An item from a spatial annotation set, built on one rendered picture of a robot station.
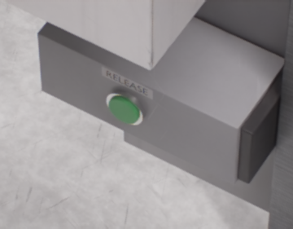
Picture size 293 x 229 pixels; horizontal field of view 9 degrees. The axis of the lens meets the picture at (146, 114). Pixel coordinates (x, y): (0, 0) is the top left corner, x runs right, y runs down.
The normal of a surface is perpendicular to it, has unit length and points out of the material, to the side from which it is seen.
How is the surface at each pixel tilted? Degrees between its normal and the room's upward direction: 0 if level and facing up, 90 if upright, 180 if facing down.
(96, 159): 0
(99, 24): 90
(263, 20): 90
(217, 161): 90
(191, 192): 0
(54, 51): 90
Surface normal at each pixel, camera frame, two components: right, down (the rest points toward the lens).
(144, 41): -0.52, 0.68
